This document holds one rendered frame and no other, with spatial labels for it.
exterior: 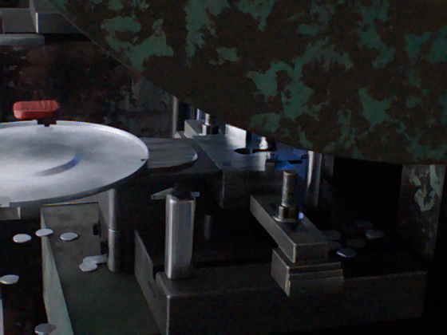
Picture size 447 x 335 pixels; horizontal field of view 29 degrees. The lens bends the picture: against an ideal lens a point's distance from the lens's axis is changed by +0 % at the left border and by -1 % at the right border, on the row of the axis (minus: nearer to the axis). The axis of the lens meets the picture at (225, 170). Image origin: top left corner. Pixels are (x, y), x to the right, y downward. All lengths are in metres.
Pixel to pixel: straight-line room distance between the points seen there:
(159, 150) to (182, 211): 0.20
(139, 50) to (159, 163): 0.49
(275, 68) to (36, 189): 0.44
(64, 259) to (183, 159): 0.20
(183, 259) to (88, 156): 0.20
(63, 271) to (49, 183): 0.15
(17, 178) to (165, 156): 0.18
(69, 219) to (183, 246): 0.35
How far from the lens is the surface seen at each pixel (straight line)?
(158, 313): 0.95
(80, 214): 1.25
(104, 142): 1.10
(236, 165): 1.05
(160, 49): 0.55
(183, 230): 0.91
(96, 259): 1.11
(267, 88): 0.58
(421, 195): 1.05
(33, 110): 1.35
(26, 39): 2.57
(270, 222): 0.97
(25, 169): 1.00
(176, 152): 1.07
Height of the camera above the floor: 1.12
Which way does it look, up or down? 19 degrees down
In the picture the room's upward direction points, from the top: 3 degrees clockwise
